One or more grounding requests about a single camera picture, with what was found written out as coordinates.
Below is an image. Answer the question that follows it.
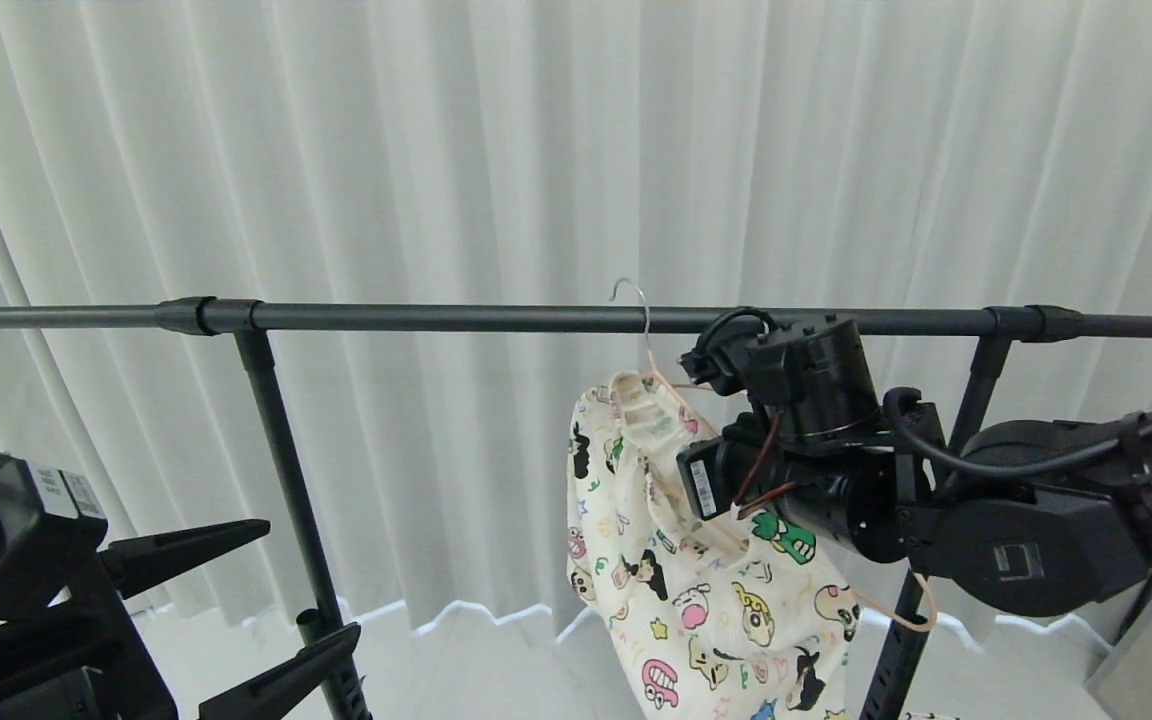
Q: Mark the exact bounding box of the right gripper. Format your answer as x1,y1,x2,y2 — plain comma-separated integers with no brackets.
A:
676,430,837,546

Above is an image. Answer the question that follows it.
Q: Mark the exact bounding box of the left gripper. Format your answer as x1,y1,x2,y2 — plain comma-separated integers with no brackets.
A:
0,517,363,720

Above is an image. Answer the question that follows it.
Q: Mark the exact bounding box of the cream printed garment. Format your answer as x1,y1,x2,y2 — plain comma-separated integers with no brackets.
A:
566,372,863,720

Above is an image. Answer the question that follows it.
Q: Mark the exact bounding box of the pink clothes hanger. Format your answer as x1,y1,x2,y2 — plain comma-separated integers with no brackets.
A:
611,278,938,634

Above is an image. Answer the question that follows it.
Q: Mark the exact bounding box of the black clothes rack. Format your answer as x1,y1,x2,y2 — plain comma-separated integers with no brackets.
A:
0,295,1152,720

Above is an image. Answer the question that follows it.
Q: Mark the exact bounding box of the white curtain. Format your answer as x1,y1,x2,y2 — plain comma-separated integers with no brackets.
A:
0,0,1152,643

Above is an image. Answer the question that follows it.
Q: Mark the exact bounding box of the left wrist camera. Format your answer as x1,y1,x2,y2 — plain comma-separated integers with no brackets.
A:
0,455,109,626

